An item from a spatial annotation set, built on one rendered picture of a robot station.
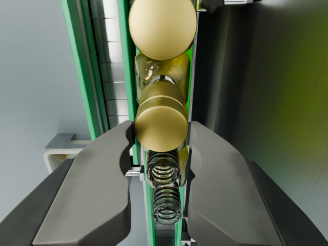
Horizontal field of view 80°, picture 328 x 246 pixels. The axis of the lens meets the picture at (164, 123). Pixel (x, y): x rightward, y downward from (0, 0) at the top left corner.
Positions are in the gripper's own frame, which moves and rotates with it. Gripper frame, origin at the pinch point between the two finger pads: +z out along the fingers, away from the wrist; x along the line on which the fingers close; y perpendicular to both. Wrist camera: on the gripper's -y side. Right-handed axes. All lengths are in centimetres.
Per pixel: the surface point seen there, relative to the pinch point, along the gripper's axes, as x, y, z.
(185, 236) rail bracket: 6, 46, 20
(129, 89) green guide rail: -5.3, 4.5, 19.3
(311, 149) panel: 12.3, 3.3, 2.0
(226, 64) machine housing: 15.3, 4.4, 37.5
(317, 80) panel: 12.2, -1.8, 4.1
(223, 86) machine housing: 15.4, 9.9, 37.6
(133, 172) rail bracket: -6.0, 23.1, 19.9
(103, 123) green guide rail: -12.4, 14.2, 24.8
